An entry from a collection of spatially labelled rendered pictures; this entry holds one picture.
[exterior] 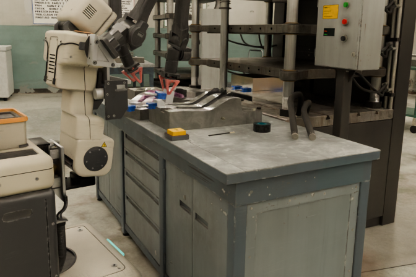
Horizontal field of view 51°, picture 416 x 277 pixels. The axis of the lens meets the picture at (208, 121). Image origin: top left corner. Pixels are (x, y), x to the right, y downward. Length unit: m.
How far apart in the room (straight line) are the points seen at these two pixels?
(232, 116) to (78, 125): 0.73
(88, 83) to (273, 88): 1.43
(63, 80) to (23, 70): 7.40
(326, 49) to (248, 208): 1.13
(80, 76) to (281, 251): 1.02
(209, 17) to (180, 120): 4.43
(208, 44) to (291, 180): 4.87
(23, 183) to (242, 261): 0.79
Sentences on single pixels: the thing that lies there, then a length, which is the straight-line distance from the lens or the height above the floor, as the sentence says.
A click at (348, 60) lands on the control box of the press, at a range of 2.27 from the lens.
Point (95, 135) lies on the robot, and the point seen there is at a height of 0.82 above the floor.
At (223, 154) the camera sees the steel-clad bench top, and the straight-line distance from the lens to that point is 1.63.
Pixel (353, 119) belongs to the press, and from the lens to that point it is 2.74.
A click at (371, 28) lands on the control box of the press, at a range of 2.29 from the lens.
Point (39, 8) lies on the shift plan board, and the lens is 9.10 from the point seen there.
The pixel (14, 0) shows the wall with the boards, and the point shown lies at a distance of 9.17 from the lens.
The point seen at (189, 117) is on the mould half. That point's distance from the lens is 2.00.
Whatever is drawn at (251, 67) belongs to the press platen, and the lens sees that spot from 2.83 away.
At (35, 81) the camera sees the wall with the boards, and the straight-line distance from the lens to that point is 9.18.
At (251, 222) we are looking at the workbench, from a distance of 1.56.
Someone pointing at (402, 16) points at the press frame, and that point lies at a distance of 2.96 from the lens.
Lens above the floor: 1.24
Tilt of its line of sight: 12 degrees down
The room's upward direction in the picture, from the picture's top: 1 degrees clockwise
